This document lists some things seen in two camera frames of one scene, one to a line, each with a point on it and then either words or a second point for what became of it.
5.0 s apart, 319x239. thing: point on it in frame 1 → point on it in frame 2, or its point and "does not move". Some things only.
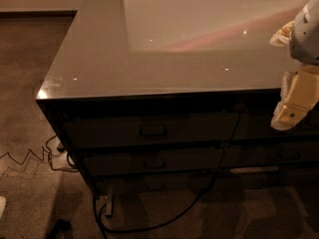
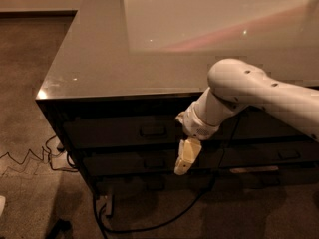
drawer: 152,183 does not move
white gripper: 305,39 → 198,124
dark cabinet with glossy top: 159,91 does not move
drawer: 270,154 does not move
